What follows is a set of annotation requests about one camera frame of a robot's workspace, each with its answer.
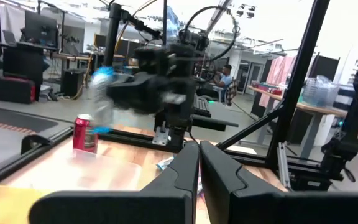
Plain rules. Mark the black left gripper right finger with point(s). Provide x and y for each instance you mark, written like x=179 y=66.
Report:
x=244 y=205

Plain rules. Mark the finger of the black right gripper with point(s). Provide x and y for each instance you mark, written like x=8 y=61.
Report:
x=148 y=102
x=135 y=83

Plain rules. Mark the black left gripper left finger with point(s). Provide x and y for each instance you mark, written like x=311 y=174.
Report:
x=166 y=205

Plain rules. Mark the blue clear candy bag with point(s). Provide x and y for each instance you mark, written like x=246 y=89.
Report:
x=104 y=74

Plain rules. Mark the black jointed mount arm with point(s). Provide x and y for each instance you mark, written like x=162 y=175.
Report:
x=357 y=118

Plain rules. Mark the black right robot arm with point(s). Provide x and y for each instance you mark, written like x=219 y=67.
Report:
x=179 y=130

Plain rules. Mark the person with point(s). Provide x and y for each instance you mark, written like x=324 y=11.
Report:
x=225 y=79

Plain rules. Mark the black backlit keyboard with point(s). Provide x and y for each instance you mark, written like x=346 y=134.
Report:
x=202 y=107

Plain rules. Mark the black desk pole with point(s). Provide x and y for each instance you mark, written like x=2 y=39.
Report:
x=112 y=34

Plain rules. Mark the plaid covered chair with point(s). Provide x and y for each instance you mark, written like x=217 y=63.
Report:
x=232 y=93

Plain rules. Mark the black computer tower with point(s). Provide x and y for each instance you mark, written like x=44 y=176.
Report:
x=72 y=83

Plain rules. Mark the red soda can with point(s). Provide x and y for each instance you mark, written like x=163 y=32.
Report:
x=81 y=137

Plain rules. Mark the wooden workbench grey legs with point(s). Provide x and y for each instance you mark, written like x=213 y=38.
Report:
x=311 y=133

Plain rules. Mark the pink hanging cloth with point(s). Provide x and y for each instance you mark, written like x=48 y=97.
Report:
x=277 y=77

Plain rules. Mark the clear plastic bin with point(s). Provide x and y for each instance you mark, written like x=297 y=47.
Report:
x=73 y=171

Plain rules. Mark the black computer monitor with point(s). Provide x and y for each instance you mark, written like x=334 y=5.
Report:
x=40 y=29

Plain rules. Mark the black cabinet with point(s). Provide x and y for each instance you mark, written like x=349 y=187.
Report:
x=23 y=63

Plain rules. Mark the black red equipment case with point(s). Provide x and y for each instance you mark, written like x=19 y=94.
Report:
x=14 y=90

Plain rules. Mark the black mat orange striped edge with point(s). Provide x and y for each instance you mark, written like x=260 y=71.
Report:
x=11 y=116

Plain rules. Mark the clear plastic container stack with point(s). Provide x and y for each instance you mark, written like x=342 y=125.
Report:
x=320 y=91

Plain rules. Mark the black partition panel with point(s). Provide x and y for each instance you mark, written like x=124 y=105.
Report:
x=325 y=67

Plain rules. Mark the yellow plastic bin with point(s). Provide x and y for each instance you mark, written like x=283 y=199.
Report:
x=5 y=205

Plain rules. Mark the silver metal bracket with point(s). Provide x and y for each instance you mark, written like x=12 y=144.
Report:
x=160 y=135
x=283 y=165

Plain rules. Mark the black frame clamp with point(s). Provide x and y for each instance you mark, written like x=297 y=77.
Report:
x=31 y=141

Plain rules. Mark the black aluminium table frame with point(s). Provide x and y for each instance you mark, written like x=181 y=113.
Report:
x=300 y=77

